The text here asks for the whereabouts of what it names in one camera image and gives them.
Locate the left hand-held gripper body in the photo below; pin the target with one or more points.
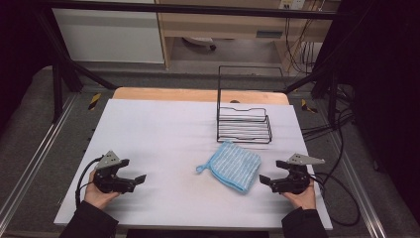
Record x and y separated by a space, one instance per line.
107 180

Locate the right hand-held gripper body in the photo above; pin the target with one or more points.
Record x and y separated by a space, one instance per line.
294 183

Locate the blue striped towel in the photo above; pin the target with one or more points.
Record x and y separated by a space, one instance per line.
232 165

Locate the person's right hand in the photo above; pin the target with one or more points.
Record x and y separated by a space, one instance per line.
305 199

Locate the person's left hand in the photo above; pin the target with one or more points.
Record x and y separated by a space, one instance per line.
97 197

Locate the yellow black tape strip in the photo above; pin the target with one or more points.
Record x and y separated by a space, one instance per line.
307 106
94 101

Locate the wooden table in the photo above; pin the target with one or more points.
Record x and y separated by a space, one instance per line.
185 94

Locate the white cabinet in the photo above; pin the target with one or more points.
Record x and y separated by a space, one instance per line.
109 36

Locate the office chair base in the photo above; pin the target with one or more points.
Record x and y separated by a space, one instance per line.
199 41

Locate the wooden desk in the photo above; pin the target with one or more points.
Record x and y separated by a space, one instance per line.
231 29

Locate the white power strip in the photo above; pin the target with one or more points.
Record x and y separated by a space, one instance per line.
292 4

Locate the aluminium floor rail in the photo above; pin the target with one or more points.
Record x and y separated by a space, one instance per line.
36 152
360 191

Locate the black metal frame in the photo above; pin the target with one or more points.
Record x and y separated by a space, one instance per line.
185 9

